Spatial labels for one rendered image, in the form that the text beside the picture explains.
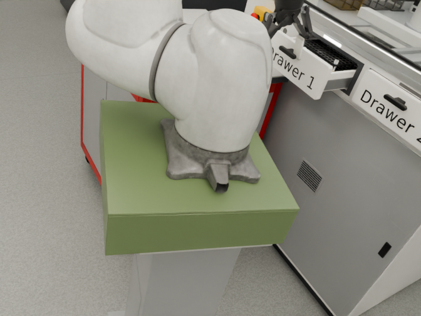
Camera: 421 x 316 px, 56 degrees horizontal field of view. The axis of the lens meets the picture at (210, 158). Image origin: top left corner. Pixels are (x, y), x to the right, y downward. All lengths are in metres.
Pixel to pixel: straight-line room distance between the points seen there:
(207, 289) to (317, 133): 0.72
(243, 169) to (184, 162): 0.11
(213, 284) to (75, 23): 0.65
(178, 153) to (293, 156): 0.88
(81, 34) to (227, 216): 0.41
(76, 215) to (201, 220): 1.17
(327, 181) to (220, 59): 0.92
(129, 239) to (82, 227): 1.08
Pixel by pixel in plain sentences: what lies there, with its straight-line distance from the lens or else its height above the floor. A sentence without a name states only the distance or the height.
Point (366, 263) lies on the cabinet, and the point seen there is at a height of 0.37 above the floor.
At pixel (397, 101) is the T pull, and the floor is 0.91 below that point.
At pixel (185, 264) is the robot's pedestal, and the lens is 0.90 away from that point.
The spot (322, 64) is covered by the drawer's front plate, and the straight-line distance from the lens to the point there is 1.21.
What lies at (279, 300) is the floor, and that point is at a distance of 1.70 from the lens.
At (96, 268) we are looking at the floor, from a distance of 1.64.
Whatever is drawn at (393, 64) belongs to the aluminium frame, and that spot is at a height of 0.97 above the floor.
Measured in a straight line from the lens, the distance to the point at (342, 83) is 1.32.
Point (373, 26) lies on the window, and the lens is 1.32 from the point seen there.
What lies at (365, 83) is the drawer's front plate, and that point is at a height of 0.89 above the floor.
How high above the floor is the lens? 1.34
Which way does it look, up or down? 37 degrees down
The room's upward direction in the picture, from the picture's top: 15 degrees clockwise
